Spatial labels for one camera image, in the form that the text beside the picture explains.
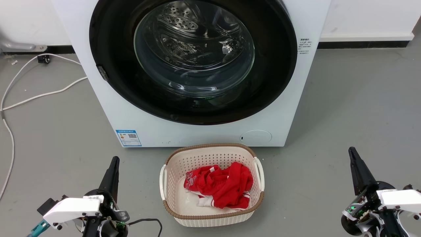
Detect black round washer door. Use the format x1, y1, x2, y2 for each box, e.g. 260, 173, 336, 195
89, 0, 298, 125

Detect small printed text sticker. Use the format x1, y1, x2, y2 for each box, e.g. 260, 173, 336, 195
298, 38, 311, 58

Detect blue energy label sticker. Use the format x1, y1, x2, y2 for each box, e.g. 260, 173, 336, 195
116, 129, 142, 147

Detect black door latch handle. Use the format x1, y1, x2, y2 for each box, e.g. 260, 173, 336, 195
96, 65, 109, 82

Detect white floor cable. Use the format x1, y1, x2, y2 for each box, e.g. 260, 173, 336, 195
0, 53, 82, 112
0, 76, 88, 201

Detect steel perforated washer drum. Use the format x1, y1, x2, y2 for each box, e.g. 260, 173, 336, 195
155, 3, 239, 68

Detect teal camera cable plug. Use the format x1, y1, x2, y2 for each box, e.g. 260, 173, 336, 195
27, 220, 50, 237

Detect round white filter cover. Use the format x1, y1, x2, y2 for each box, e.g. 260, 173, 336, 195
240, 130, 272, 145

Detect white laundry basket brown rim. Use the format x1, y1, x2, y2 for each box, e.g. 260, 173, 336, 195
160, 143, 265, 227

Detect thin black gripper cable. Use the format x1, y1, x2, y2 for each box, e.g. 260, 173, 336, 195
128, 218, 163, 237

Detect white front-load washing machine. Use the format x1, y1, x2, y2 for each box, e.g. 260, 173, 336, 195
51, 0, 332, 147

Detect red and white garment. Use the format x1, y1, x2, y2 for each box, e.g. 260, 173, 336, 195
184, 161, 254, 210

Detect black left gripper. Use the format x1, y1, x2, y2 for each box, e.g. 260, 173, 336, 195
82, 157, 130, 237

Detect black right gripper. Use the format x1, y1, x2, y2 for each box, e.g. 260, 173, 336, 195
341, 147, 407, 237

